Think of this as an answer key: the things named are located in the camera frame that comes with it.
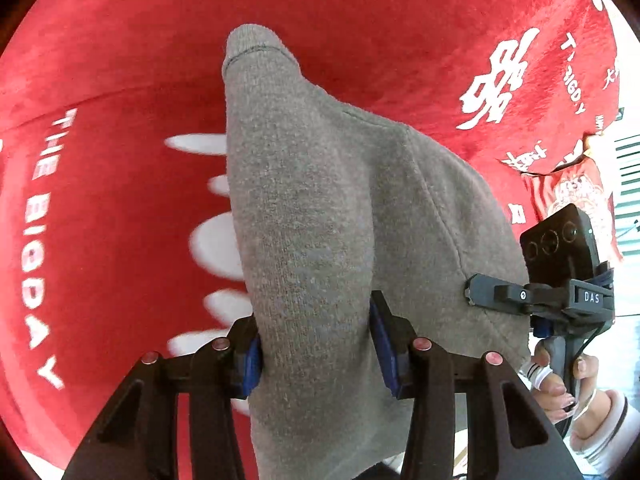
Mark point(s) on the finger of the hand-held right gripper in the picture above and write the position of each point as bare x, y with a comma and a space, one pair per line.
500, 294

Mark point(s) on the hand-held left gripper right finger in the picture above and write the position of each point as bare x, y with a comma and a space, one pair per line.
385, 355

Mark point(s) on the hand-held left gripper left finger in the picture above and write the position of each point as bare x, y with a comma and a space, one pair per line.
252, 365

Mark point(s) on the grey knitted garment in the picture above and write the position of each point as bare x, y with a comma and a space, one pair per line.
300, 210

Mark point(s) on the person's right forearm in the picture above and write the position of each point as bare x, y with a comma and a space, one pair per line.
600, 435

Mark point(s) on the person's right hand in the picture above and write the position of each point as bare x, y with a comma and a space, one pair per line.
555, 400

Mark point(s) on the green striped panel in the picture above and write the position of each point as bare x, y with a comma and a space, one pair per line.
627, 185

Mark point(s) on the red printed blanket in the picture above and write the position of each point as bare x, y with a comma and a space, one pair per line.
125, 40

